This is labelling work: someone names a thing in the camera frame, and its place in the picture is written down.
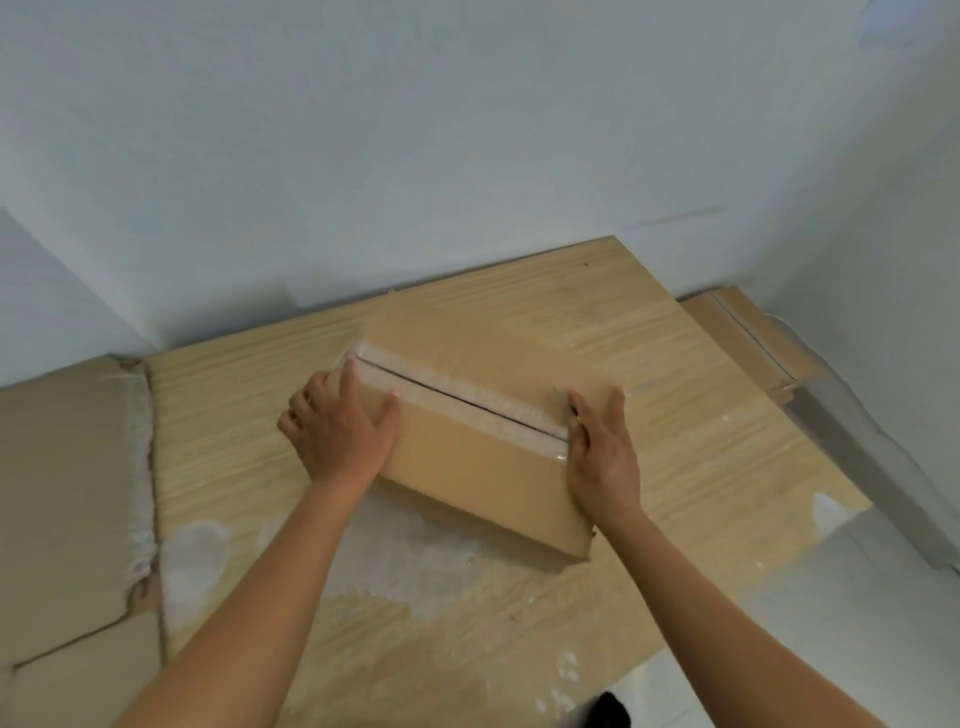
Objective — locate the person's right black sock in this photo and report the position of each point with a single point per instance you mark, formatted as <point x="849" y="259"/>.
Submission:
<point x="609" y="712"/>

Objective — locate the brown cardboard box yellow sides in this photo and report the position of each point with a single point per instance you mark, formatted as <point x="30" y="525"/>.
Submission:
<point x="60" y="487"/>

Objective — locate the person's right forearm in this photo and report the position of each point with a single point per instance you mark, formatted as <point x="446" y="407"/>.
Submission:
<point x="720" y="622"/>

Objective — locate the light wooden table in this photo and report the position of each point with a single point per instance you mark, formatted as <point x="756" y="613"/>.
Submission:
<point x="600" y="300"/>

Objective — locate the person's left hand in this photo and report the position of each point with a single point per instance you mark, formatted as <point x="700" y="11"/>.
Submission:
<point x="337" y="435"/>

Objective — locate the person's left forearm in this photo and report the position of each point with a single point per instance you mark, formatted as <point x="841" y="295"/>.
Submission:
<point x="247" y="600"/>

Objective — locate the person's right hand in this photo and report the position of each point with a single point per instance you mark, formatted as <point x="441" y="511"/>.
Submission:
<point x="607" y="465"/>

